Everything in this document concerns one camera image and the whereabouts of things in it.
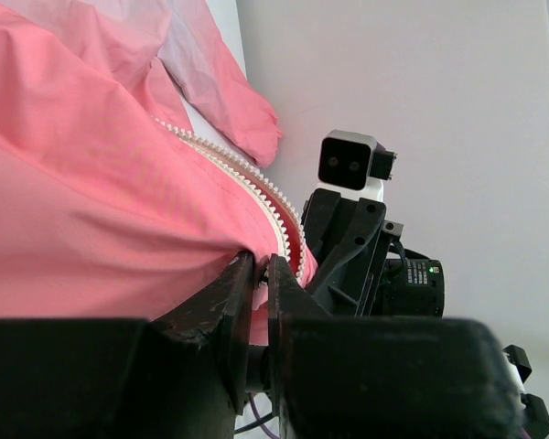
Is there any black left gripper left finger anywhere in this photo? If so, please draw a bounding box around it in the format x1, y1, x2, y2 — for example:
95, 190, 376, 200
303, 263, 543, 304
0, 252, 254, 438

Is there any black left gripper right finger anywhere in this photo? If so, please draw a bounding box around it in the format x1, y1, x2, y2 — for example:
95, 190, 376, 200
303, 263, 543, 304
268, 256, 523, 438

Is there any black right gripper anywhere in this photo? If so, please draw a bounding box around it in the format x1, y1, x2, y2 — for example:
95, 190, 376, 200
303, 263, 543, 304
302, 187, 445, 318

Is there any pink hooded zip jacket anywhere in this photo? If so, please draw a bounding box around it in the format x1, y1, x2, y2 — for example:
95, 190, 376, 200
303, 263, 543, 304
0, 1, 318, 320

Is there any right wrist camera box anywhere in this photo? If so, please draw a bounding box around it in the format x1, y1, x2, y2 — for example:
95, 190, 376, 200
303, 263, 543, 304
317, 130, 397, 202

